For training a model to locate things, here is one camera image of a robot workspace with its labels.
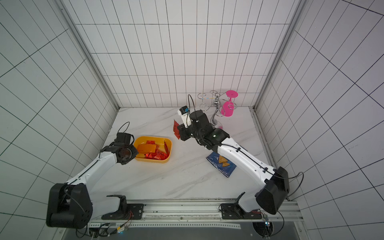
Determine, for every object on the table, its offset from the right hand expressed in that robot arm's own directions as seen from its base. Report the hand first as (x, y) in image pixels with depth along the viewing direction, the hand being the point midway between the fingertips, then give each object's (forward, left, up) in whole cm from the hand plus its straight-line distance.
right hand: (172, 129), depth 72 cm
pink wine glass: (+18, -29, -3) cm, 34 cm away
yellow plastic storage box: (+8, +14, -26) cm, 31 cm away
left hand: (-5, +25, -22) cm, 34 cm away
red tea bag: (-2, +12, -24) cm, 27 cm away
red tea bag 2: (0, +6, -23) cm, 24 cm away
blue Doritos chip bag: (-6, -29, -27) cm, 41 cm away
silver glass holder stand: (+22, -25, -6) cm, 34 cm away
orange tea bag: (+1, +19, -22) cm, 29 cm away
